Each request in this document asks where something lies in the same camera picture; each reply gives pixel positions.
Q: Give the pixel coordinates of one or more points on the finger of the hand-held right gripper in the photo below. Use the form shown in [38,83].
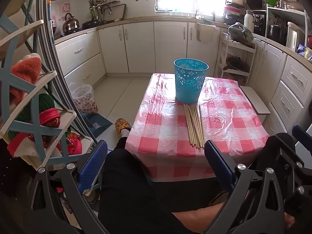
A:
[301,132]

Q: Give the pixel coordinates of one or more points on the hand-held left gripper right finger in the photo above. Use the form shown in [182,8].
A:
[219,162]

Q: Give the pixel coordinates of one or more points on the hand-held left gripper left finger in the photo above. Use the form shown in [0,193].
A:
[93,165]

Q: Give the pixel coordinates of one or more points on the row of wooden chopsticks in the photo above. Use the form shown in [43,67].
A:
[193,126]

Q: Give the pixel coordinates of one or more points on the blue perforated plastic basket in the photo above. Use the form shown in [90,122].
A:
[190,85]

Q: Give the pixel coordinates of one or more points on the person's right forearm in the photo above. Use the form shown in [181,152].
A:
[195,219]

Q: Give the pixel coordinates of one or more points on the red patterned cloth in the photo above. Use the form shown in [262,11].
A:
[73,145]

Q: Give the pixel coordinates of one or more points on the person's black trousers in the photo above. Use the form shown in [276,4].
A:
[126,187]

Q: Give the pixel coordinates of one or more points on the blue dustpan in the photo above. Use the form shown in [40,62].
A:
[97,124]

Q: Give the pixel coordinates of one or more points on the person's sock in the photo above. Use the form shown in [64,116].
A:
[125,133]

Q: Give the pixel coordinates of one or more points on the yellow patterned slipper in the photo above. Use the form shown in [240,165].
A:
[121,124]

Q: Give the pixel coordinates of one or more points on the blue and cream plastic rack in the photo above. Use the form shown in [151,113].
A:
[67,119]

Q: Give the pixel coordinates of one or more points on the white step stool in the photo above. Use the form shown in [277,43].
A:
[256,100]

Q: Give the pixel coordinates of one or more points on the red checked plastic tablecloth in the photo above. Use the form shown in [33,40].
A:
[165,131]

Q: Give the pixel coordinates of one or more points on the red folded cloth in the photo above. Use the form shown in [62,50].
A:
[50,118]

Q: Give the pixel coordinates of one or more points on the floral trash bin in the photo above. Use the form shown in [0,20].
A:
[84,101]

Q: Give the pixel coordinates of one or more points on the yellow packet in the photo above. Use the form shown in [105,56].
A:
[308,53]

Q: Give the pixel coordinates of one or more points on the green knit cloth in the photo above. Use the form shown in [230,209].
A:
[43,102]

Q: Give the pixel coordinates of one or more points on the blue packet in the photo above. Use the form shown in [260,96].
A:
[301,49]

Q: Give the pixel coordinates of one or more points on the red pot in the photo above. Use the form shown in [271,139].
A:
[310,41]

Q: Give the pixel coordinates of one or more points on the dark wok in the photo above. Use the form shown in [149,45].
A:
[237,65]

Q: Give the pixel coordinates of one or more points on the white electric thermo pot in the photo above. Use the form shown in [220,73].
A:
[292,36]

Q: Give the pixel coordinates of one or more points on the white trolley rack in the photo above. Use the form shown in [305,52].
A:
[243,48]

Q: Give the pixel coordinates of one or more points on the black rice cooker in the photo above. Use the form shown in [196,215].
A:
[276,33]

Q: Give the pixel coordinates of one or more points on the orange fuzzy cloth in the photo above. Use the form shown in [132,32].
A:
[26,70]

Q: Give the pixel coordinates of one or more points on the black countertop appliance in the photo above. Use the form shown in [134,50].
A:
[259,24]

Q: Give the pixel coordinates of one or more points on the green plastic bag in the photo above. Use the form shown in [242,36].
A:
[240,33]

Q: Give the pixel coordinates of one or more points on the white shelf unit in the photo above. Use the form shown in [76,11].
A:
[285,11]

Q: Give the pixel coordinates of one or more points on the white thermos jug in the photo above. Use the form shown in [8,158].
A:
[249,22]

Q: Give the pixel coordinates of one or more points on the row of cream base cabinets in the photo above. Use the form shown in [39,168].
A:
[136,46]

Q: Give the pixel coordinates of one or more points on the white door-hung bin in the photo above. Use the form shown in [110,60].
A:
[207,33]

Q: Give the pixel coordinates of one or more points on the black gas stove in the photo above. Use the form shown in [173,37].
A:
[73,32]

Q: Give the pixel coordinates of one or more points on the stack of pots and bowls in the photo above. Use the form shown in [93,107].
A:
[231,13]

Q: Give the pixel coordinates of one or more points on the black microwave oven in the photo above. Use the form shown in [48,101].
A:
[253,1]

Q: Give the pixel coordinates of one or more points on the black frying pan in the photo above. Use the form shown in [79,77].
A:
[90,24]

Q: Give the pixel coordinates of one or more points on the steel kettle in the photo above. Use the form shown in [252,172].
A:
[71,24]

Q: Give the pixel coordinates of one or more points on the steel sink faucet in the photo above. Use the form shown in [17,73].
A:
[196,12]

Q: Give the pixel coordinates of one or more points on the white tray with dark rim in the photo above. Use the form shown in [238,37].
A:
[118,12]

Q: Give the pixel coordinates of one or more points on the wall utensil rack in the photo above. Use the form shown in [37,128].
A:
[97,6]

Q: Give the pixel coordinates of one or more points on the pink wall sticker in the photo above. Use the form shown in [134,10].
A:
[63,8]

